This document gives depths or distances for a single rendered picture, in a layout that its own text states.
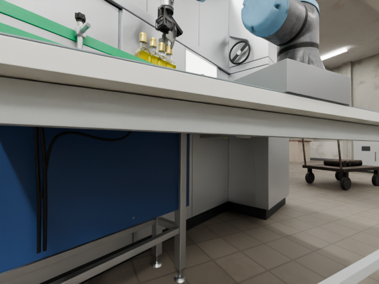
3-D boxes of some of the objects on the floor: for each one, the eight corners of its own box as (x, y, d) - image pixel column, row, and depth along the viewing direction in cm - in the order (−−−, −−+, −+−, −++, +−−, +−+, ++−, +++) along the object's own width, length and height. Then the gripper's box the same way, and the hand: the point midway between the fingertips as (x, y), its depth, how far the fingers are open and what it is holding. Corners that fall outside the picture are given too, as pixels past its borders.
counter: (262, 158, 1070) (262, 141, 1072) (311, 162, 832) (311, 140, 834) (251, 158, 1031) (251, 141, 1033) (299, 162, 792) (299, 140, 794)
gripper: (153, 10, 103) (152, 49, 102) (167, 0, 96) (166, 41, 95) (164, 18, 109) (164, 54, 109) (179, 9, 102) (178, 48, 102)
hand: (169, 48), depth 104 cm, fingers closed on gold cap, 3 cm apart
